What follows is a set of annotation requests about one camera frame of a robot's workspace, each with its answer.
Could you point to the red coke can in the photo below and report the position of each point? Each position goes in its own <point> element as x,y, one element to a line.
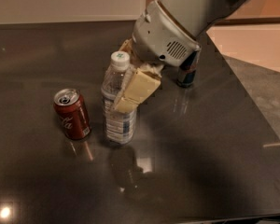
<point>70,107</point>

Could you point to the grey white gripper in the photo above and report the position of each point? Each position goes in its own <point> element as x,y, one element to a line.
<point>160,36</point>

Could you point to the clear plastic water bottle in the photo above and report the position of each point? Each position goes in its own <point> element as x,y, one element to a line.
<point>119,126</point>

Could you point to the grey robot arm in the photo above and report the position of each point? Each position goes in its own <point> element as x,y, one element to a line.
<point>194,17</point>

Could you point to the dark blue energy drink can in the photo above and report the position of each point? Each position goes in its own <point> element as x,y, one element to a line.
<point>187,70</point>

